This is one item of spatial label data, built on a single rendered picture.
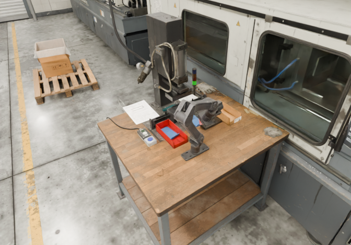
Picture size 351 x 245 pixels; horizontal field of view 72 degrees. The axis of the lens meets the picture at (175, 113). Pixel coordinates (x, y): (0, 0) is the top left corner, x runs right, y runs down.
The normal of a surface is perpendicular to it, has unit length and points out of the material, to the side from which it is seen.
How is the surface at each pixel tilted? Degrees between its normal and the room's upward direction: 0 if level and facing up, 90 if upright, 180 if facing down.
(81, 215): 0
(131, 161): 0
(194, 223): 0
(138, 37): 90
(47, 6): 90
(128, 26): 90
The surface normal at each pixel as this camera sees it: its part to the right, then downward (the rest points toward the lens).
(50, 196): -0.04, -0.81
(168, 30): 0.55, 0.47
